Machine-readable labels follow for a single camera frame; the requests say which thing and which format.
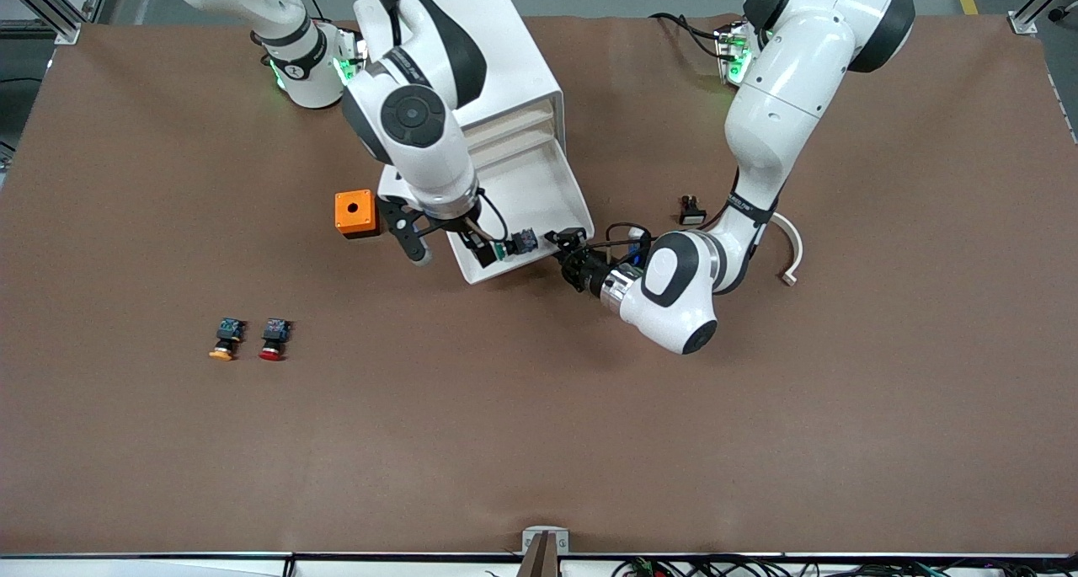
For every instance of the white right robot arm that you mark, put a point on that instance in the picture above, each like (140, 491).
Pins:
(413, 118)

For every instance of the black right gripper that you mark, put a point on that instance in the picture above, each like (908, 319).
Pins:
(468, 233)

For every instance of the black push button switch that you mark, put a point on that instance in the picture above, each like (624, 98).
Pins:
(520, 242)

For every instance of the grey metal table bracket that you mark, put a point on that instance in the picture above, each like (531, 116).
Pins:
(545, 543)

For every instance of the orange button enclosure box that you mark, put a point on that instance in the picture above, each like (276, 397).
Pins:
(354, 211)

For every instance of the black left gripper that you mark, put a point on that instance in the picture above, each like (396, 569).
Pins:
(584, 269)

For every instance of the aluminium frame profile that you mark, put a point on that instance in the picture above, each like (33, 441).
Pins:
(1044, 4)
(50, 4)

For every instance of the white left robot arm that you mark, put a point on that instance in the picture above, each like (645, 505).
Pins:
(783, 114)

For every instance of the red push button switch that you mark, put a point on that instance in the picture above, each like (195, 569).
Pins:
(274, 339)

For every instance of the white curved plastic bracket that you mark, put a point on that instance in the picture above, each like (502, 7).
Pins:
(793, 248)

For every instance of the yellow push button switch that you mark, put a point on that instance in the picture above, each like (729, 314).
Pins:
(226, 339)

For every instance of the black white square button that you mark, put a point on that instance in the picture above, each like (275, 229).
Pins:
(692, 212)

